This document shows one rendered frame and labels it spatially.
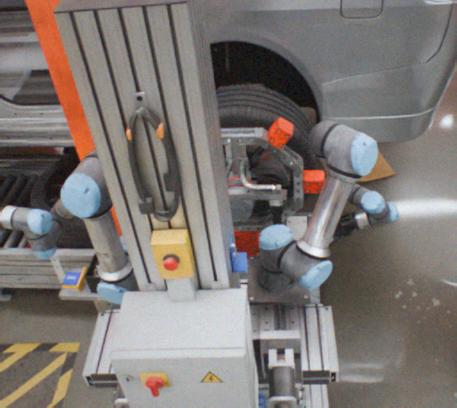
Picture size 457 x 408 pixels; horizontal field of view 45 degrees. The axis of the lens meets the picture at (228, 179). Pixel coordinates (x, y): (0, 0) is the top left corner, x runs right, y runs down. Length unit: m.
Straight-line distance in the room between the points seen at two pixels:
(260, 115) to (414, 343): 1.38
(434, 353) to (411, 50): 1.42
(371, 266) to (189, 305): 1.85
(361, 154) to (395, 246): 1.69
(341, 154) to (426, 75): 1.02
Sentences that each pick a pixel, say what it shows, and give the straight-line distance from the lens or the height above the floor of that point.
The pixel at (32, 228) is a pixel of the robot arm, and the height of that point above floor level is 1.22.
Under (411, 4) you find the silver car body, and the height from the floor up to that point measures 1.44.
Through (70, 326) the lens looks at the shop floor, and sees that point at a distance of 3.18.
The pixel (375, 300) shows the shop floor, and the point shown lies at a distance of 3.07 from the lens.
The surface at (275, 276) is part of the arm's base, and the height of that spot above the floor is 0.89.
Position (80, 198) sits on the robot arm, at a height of 1.42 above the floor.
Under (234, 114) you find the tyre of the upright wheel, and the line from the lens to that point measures 2.27.
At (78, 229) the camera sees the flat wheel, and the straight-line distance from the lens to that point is 2.97.
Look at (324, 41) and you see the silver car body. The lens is 2.50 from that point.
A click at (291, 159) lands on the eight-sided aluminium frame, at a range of 2.28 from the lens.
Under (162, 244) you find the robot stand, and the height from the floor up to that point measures 1.46.
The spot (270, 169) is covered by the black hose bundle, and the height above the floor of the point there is 1.04.
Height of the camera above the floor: 2.41
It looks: 40 degrees down
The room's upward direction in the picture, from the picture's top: 7 degrees counter-clockwise
